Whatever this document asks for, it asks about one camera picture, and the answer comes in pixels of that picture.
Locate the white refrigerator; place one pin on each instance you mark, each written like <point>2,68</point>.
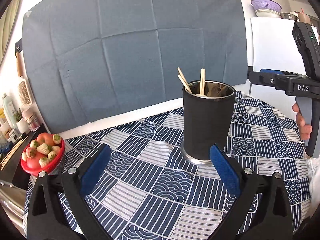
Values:
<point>272,45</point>

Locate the pile of pale strawberries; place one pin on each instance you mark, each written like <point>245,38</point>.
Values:
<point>45,150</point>

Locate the green bottle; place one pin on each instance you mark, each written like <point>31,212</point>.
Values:
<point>8,110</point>

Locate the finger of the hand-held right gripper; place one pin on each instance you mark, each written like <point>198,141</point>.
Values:
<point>271,71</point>
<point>265,80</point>

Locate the pink jar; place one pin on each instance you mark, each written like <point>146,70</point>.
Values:
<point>31,120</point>

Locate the bundle of long wooden sticks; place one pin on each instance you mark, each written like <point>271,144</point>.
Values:
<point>13,152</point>

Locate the pink cup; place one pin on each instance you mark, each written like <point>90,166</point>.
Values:
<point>303,18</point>

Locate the blue white patterned tablecloth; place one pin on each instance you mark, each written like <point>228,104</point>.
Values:
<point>150,155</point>

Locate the purple colander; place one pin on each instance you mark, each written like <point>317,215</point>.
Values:
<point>266,4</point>

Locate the wooden chopstick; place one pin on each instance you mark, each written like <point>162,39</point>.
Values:
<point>182,81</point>
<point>183,78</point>
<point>201,81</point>
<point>204,81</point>

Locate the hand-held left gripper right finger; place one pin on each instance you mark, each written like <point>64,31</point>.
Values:
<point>225,172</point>

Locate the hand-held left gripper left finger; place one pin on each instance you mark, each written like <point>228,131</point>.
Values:
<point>96,170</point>

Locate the small plant in white pot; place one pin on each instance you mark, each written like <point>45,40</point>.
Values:
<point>21,125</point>

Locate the grey-blue backdrop cloth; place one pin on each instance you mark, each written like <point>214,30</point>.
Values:
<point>125,42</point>

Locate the wooden hairbrush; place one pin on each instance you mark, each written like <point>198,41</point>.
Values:
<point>24,92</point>

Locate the red apple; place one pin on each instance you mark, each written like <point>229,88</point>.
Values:
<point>45,138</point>

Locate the person's right hand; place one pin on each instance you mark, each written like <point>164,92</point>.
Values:
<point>305,130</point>

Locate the steel bowl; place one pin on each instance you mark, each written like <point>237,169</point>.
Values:
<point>289,16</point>

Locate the red fruit bowl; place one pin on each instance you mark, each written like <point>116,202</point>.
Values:
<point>53,162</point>

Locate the white bowl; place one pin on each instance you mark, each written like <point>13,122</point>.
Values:
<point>267,13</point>

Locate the black cylindrical utensil holder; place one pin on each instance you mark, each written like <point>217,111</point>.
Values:
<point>207,125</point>

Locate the person's white clothing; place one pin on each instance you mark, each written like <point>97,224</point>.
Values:
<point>313,192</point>

